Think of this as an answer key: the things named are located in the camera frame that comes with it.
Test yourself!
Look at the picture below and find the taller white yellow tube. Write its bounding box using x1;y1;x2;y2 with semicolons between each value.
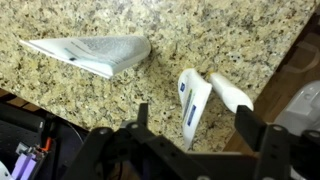
177;67;213;152

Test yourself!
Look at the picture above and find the shorter white yellow tube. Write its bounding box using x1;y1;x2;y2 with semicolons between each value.
207;71;255;115

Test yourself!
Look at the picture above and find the orange handled clamp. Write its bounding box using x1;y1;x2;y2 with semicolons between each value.
39;135;55;153

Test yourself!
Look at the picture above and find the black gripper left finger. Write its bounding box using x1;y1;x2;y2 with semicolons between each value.
120;102;158;145

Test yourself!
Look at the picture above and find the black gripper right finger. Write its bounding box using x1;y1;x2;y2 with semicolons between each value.
234;104;292;180

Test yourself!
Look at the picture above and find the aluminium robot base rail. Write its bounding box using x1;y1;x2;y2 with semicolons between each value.
10;143;44;180

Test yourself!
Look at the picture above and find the large white blue tube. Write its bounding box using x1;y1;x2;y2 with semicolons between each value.
19;34;152;80

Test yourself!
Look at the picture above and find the black robot cart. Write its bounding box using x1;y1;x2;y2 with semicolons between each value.
0;99;89;180

